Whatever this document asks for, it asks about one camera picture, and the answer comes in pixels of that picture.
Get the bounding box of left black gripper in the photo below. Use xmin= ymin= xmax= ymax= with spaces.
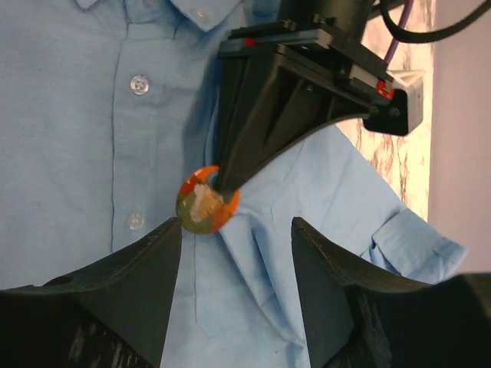
xmin=214 ymin=20 xmax=399 ymax=192

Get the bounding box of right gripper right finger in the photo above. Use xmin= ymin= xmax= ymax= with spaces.
xmin=292 ymin=217 xmax=490 ymax=367

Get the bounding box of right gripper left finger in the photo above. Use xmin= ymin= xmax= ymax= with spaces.
xmin=1 ymin=218 xmax=182 ymax=367

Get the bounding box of blue short-sleeved shirt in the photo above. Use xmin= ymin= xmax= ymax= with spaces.
xmin=1 ymin=1 xmax=466 ymax=367

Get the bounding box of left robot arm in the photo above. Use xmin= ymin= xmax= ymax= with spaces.
xmin=214 ymin=1 xmax=490 ymax=195

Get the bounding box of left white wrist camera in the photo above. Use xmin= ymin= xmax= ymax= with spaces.
xmin=389 ymin=70 xmax=425 ymax=136

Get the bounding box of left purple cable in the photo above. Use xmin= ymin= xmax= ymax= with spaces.
xmin=383 ymin=0 xmax=417 ymax=64

